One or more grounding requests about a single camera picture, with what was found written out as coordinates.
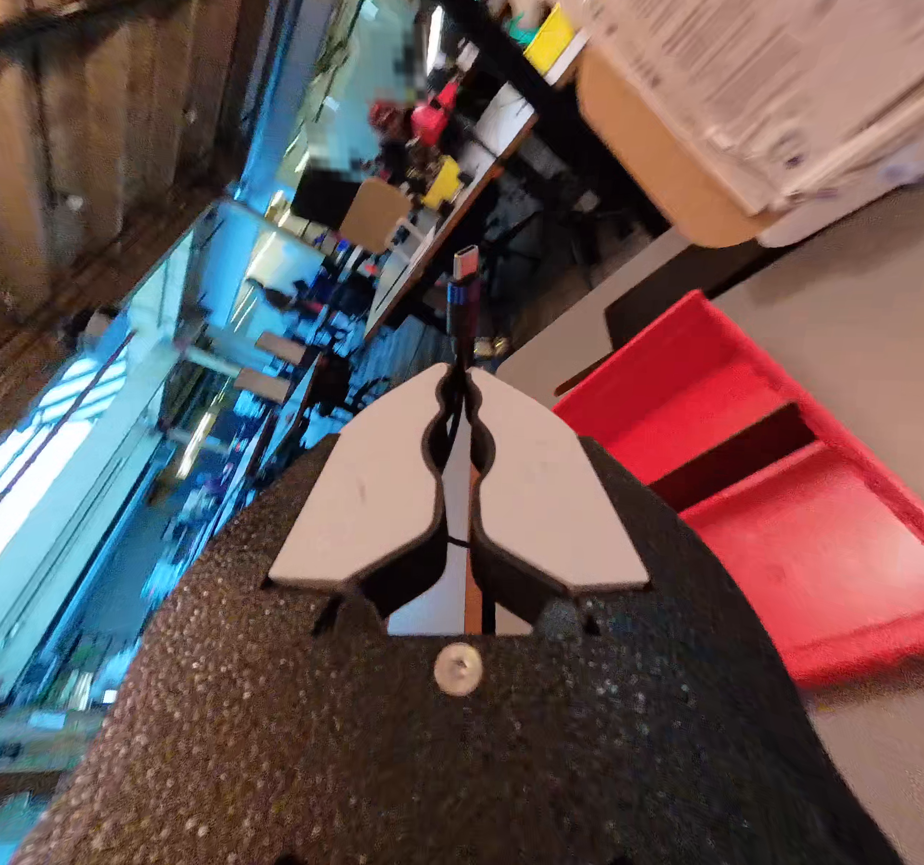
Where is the dark monitor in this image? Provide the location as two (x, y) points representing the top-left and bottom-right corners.
(292, 168), (362, 227)

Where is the white stand frame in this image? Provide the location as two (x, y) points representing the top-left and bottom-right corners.
(758, 158), (924, 249)

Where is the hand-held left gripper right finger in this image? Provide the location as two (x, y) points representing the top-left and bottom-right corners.
(465, 367), (651, 624)

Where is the yellow plastic bin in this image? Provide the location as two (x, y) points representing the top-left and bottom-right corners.
(422, 156), (463, 209)
(523, 5), (578, 76)

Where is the red plastic bin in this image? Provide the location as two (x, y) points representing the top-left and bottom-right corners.
(552, 290), (924, 689)

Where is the cardboard box with papers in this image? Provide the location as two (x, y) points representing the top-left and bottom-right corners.
(577, 0), (924, 216)

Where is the long white background table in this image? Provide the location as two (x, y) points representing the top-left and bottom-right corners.
(364, 82), (539, 339)

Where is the wooden document stand board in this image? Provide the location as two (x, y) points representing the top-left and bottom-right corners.
(576, 50), (788, 249)

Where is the wooden back chair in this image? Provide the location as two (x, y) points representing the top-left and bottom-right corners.
(234, 367), (293, 404)
(339, 179), (414, 254)
(256, 331), (309, 366)

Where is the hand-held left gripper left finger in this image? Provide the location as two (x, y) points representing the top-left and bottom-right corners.
(267, 362), (452, 621)

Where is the red background object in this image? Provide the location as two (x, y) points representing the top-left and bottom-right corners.
(411, 82), (461, 148)

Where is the black USB cable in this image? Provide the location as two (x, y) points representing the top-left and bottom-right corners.
(433, 246), (483, 548)

